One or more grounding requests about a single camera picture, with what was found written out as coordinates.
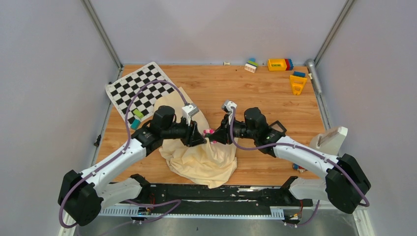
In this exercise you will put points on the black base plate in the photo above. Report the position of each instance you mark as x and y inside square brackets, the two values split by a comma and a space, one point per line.
[223, 200]

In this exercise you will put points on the red blue brick stack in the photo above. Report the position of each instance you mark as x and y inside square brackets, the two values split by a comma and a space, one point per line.
[289, 64]

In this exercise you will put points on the colourful toy car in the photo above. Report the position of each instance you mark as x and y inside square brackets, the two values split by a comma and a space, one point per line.
[298, 168]

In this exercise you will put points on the pink flower brooch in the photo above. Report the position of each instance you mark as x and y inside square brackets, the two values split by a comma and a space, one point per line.
[208, 132]

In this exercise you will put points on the cream yellow garment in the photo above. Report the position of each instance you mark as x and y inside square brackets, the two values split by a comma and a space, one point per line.
[210, 164]

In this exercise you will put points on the green blue brick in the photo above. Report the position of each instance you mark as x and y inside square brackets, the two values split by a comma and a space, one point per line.
[252, 61]

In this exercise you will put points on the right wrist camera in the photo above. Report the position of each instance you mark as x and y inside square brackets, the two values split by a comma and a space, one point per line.
[229, 106]

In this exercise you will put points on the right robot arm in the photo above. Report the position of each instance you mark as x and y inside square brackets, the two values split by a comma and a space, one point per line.
[341, 181]

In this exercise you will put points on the lime green block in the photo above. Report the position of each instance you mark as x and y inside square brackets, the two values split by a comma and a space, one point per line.
[138, 115]

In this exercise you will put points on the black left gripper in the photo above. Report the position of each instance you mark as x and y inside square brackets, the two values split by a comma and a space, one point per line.
[192, 137]

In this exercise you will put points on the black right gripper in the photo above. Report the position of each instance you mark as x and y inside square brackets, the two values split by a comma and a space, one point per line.
[221, 135]

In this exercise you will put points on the grey metal cylinder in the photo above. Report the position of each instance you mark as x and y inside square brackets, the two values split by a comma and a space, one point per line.
[310, 64]

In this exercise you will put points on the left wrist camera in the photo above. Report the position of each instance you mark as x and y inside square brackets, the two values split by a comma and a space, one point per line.
[188, 111]

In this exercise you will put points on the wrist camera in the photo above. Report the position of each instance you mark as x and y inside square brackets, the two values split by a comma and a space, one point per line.
[188, 111]
[229, 106]

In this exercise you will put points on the white toy brick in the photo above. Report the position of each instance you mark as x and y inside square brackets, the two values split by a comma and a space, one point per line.
[251, 68]

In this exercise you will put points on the teal block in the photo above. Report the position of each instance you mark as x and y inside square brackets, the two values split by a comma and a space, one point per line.
[135, 124]

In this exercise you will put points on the black framed magnifier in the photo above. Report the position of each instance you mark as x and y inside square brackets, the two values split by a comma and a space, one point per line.
[279, 127]

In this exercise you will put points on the yellow toy bin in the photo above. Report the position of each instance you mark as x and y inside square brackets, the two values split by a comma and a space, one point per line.
[277, 65]

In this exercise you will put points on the yellow toy frame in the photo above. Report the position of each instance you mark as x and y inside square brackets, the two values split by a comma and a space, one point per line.
[297, 84]

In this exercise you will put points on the blue toy brick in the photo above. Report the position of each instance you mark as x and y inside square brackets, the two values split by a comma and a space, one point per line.
[299, 74]

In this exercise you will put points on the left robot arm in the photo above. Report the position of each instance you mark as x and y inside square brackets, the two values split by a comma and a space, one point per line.
[83, 195]

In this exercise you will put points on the black white chessboard mat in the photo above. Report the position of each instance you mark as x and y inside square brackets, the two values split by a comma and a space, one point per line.
[130, 92]

